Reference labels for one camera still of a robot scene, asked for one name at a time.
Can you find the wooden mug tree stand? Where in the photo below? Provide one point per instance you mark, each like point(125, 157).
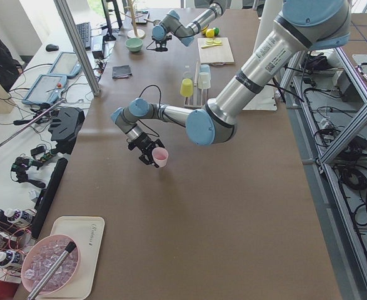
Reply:
point(135, 32)

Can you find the pink cup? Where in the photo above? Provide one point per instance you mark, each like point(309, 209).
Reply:
point(160, 156)

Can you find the metal ice scoop handle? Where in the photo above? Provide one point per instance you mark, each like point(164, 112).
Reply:
point(46, 278)

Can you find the whole yellow lemon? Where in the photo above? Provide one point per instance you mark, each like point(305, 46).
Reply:
point(210, 33)

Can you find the black computer mouse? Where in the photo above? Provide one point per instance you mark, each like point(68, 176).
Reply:
point(51, 48)

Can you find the wooden cutting board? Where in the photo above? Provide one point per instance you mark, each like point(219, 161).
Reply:
point(215, 55)

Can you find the green bowl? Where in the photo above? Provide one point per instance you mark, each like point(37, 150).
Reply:
point(134, 44)

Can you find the black keyboard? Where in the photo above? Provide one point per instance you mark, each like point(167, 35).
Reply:
point(84, 31)

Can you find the white wire cup rack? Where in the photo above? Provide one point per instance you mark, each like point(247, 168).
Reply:
point(200, 96)

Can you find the pink bowl with ice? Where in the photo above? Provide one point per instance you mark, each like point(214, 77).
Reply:
point(42, 256)

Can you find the aluminium frame post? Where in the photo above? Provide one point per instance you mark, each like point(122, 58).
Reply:
point(75, 40)

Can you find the light blue cup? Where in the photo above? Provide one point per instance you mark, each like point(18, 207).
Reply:
point(204, 68)

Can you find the grey folded cloth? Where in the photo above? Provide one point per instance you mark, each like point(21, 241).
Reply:
point(123, 71)

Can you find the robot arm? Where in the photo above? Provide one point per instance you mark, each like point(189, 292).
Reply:
point(170, 25)
point(299, 26)

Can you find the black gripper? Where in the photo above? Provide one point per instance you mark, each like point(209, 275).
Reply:
point(160, 40)
point(144, 140)

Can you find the yellow plastic knife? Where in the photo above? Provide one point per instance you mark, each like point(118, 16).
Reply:
point(210, 46)

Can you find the blue teach pendant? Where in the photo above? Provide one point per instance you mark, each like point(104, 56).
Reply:
point(46, 89)
point(67, 64)

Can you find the yellow cup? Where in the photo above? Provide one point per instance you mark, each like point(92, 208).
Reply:
point(186, 89)

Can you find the cream white cup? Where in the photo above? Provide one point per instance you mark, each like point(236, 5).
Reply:
point(204, 80)

